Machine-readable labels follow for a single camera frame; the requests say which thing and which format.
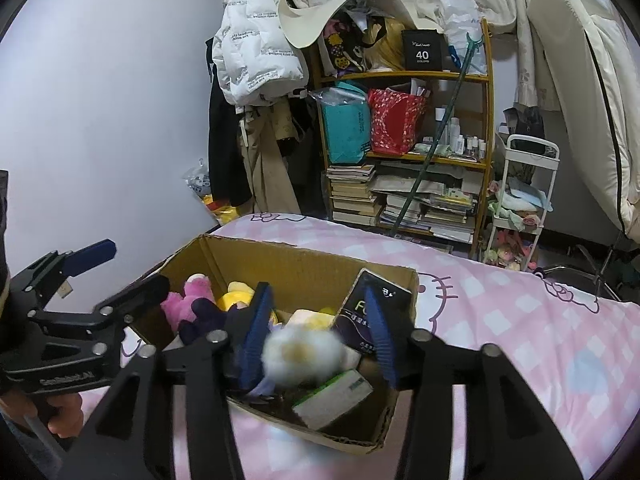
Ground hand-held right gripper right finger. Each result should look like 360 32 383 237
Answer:
364 284 585 480

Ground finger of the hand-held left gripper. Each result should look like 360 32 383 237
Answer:
10 239 117 311
27 274 171 342

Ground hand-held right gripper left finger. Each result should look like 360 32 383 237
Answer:
72 282 276 480

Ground black tissue packet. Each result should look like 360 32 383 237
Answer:
334 267 405 353

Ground white fluffy plush toy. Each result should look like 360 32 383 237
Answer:
250 322 361 396

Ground pink plush toy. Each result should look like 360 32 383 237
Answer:
160 273 217 333

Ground purple plush doll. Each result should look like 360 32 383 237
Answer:
177 297 232 346

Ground green and white tissue packet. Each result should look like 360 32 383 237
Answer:
291 369 375 431

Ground cardboard box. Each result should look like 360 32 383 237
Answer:
131 234 421 457

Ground person's left hand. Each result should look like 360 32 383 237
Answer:
0 391 85 453

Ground yellow plush toy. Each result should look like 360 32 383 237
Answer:
216 280 278 323

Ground pink cat printed blanket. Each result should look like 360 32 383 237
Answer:
80 212 640 480

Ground plastic bag with toys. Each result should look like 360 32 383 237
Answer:
202 192 243 226

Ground printed plastic bag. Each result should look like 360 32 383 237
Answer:
182 159 213 196

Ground pile of books and magazines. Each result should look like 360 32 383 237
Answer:
372 162 478 246

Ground stack of old books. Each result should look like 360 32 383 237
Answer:
326 162 383 227

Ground black hanging coat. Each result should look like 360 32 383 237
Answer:
205 37 253 208

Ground beige hanging trousers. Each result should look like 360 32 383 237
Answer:
235 97 302 216

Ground group of cosmetic bottles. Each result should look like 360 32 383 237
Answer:
432 106 490 158

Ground teal shopping bag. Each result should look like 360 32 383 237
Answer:
320 82 373 166

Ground green pole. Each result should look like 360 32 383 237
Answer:
389 32 483 238

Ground red gift bag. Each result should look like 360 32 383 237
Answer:
367 87 428 157

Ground white trolley cart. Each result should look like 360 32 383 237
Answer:
480 134 561 271

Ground black bag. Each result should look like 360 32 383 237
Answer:
502 105 546 153

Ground white puffer jacket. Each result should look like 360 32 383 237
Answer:
212 0 309 107

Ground wooden shelf rack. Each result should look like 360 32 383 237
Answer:
312 17 496 261

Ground cartoon printed dark bag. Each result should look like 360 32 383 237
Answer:
320 17 371 78

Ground black box with white print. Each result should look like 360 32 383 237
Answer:
401 29 443 72

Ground tan bag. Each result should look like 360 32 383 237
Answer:
367 14 407 72

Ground cream wide brim hat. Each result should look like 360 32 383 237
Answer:
277 0 443 51

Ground white plastic bag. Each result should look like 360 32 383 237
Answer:
437 0 488 73

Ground cream folded mattress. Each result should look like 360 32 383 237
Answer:
527 0 640 243

